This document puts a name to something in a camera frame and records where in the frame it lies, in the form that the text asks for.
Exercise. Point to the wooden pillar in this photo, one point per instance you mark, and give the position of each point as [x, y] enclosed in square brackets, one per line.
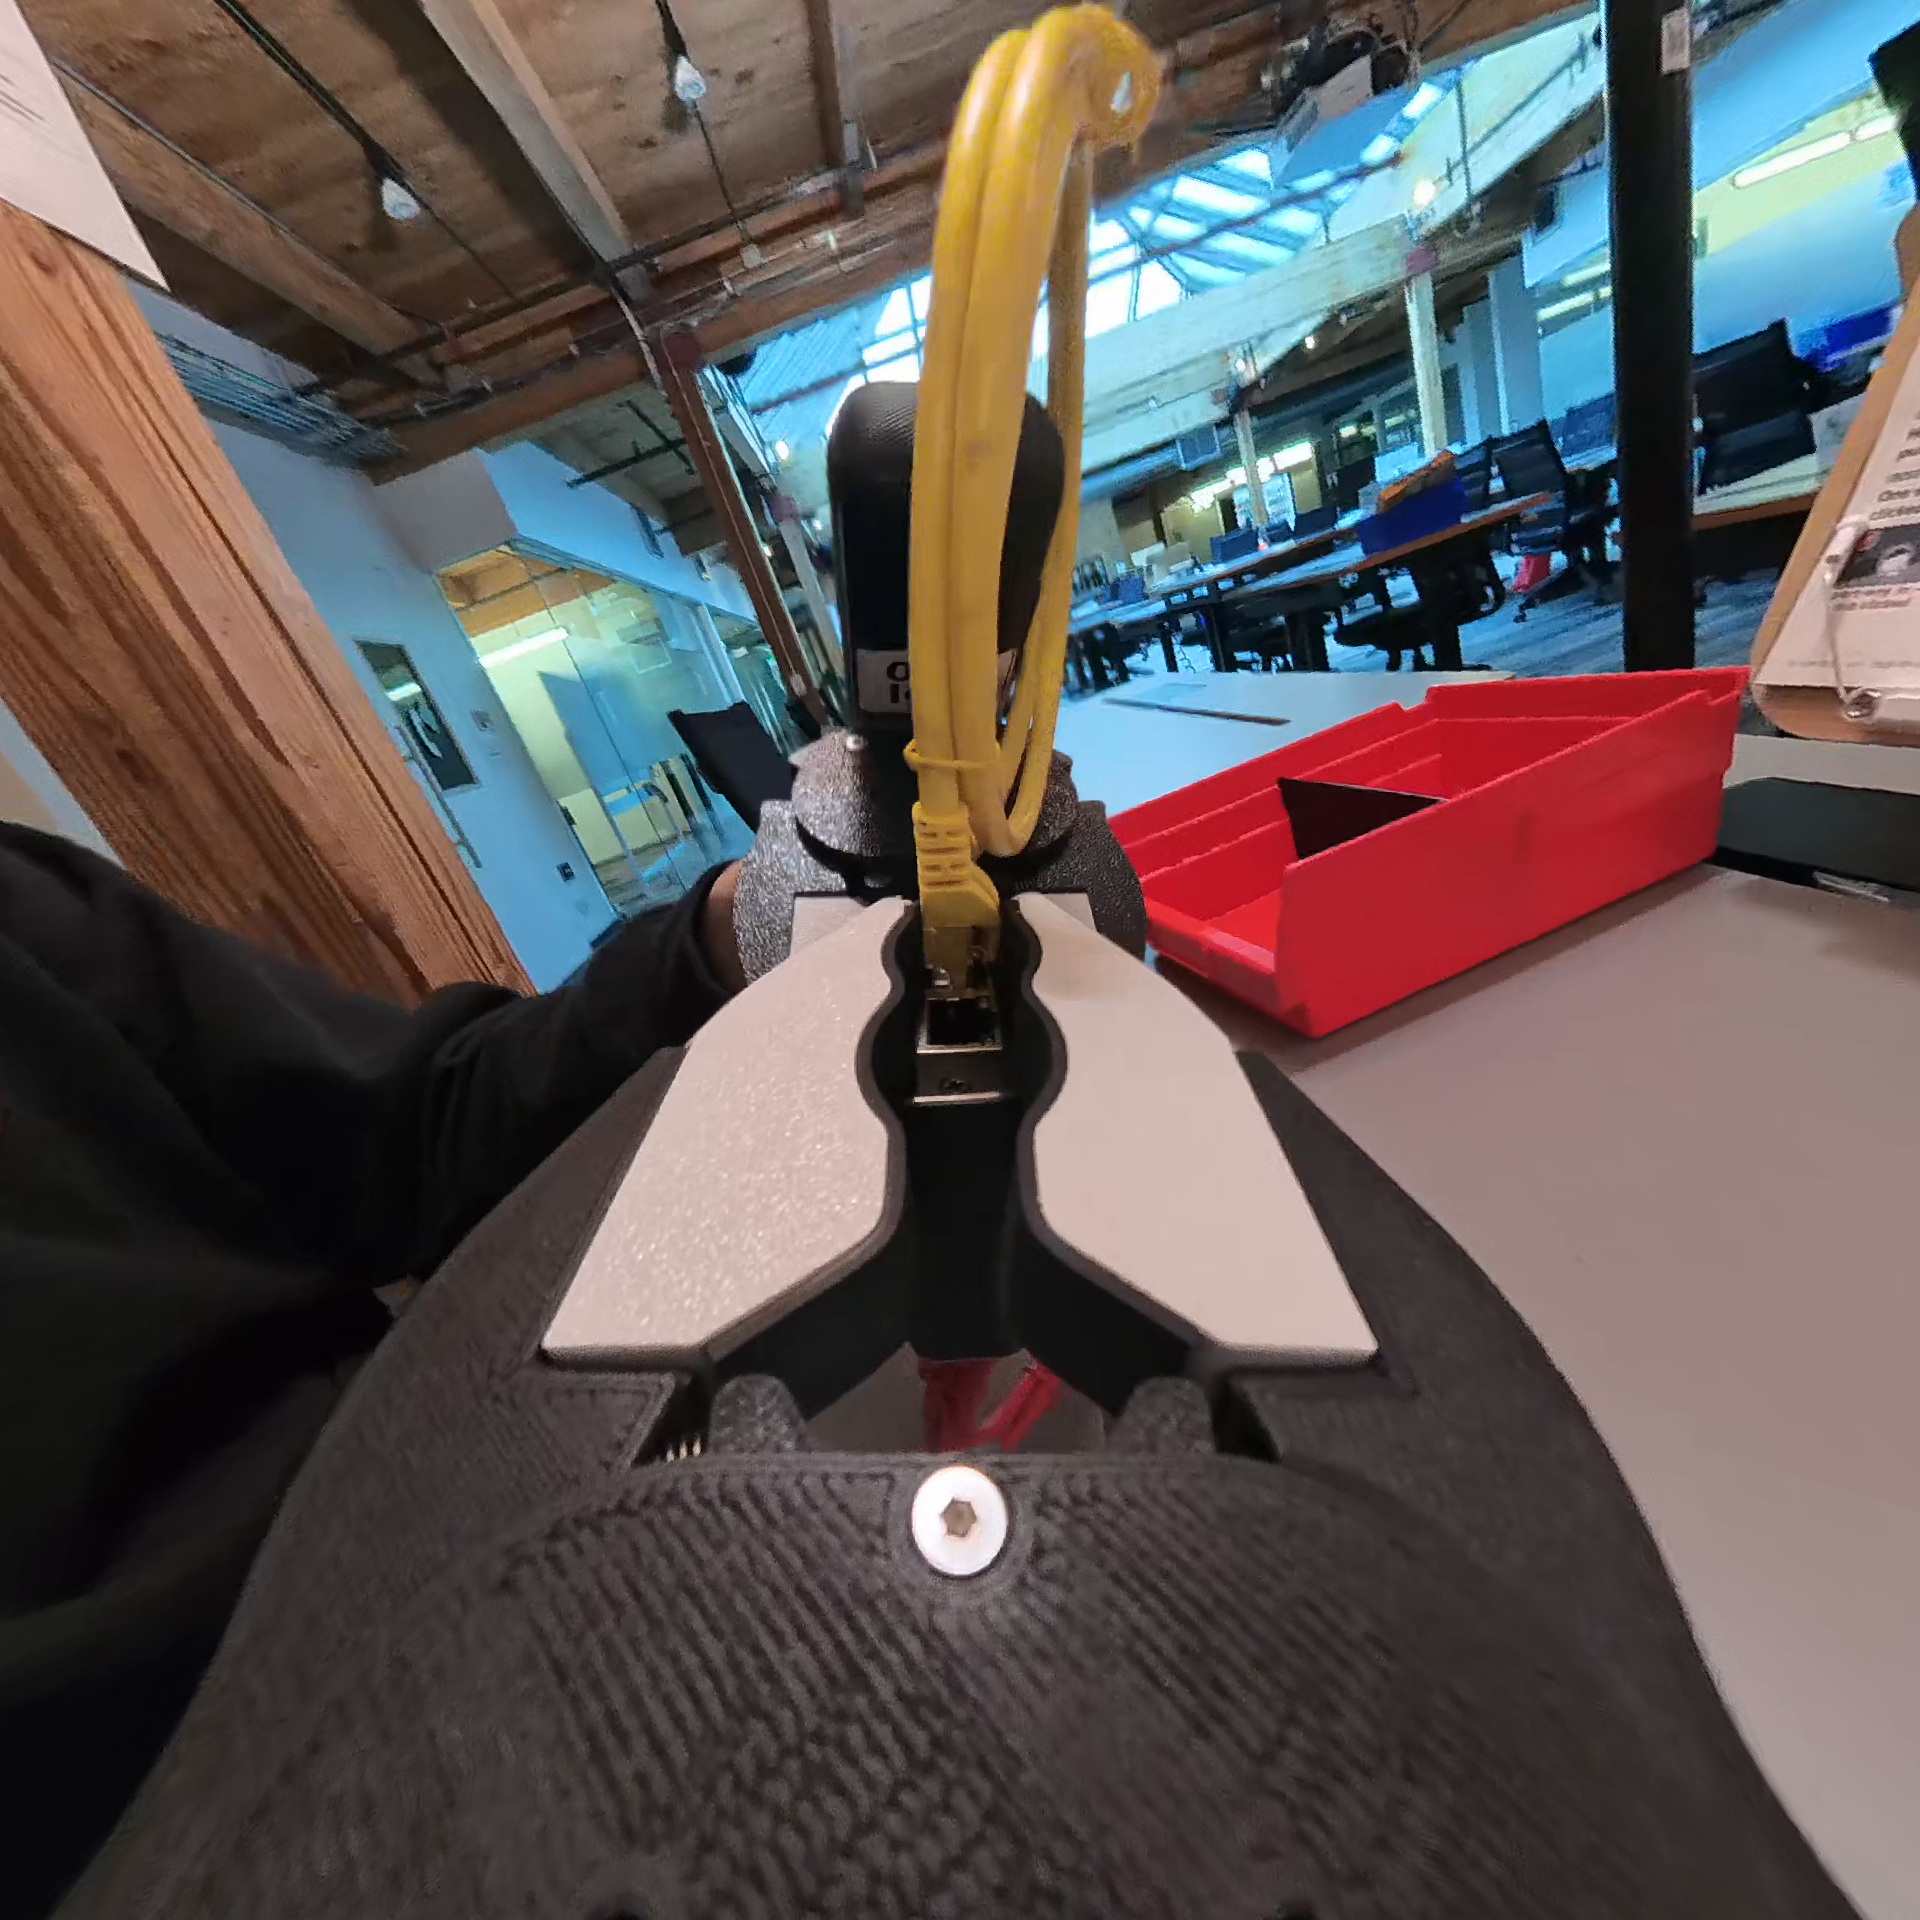
[182, 599]

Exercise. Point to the white paper sheet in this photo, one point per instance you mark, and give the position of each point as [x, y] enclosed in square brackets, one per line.
[61, 150]

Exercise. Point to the black network switch box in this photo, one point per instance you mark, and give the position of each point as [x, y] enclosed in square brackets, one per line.
[960, 1201]

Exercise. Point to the ceiling spot lamp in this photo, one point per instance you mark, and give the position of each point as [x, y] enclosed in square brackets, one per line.
[398, 195]
[686, 76]

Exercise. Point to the white ceiling unit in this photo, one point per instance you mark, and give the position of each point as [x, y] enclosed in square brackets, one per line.
[1336, 109]

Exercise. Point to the black office chair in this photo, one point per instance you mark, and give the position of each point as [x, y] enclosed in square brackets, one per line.
[1552, 495]

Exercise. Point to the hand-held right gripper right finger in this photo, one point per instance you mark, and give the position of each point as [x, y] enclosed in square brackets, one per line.
[1184, 1185]

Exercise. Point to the red plastic bin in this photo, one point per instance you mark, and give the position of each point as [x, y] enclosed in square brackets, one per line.
[1501, 915]

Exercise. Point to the blue storage bin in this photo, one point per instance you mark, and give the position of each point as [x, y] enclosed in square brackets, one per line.
[1410, 517]

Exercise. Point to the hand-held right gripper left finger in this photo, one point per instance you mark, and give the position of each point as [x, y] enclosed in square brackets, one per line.
[734, 1185]

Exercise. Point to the person's left forearm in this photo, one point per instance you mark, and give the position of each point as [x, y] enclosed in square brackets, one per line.
[451, 1079]

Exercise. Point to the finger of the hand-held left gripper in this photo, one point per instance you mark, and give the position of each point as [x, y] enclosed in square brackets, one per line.
[1093, 923]
[826, 914]

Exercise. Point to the black framed picture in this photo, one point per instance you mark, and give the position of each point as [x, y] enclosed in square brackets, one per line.
[421, 721]

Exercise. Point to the black bin divider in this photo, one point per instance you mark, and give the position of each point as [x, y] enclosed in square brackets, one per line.
[1342, 820]

